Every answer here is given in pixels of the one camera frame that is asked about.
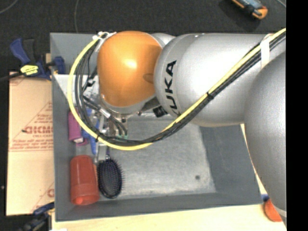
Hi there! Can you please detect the brown cardboard board red print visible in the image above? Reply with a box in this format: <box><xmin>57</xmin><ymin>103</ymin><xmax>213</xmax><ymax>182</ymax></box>
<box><xmin>5</xmin><ymin>71</ymin><xmax>56</xmax><ymax>217</ymax></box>

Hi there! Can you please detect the blue plastic stick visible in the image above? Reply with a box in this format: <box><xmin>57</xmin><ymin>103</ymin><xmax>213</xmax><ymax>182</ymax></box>
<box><xmin>81</xmin><ymin>108</ymin><xmax>100</xmax><ymax>155</ymax></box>

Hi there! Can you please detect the black cylinder on white bracket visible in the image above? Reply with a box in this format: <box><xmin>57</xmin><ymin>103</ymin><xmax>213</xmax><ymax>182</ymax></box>
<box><xmin>152</xmin><ymin>104</ymin><xmax>169</xmax><ymax>118</ymax></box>

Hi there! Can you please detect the grey metal bin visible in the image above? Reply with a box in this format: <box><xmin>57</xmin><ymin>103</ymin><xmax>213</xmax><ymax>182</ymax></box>
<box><xmin>50</xmin><ymin>32</ymin><xmax>264</xmax><ymax>221</ymax></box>

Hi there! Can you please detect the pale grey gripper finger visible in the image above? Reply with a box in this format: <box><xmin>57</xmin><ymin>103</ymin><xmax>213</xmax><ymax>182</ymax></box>
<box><xmin>96</xmin><ymin>143</ymin><xmax>108</xmax><ymax>164</ymax></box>

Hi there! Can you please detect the black oval hairbrush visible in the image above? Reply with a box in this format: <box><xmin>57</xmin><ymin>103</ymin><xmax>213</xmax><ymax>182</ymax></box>
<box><xmin>97</xmin><ymin>155</ymin><xmax>123</xmax><ymax>199</ymax></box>

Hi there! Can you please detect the red plastic cup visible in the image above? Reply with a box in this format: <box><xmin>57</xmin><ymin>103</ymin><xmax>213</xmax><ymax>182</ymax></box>
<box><xmin>70</xmin><ymin>154</ymin><xmax>100</xmax><ymax>206</ymax></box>

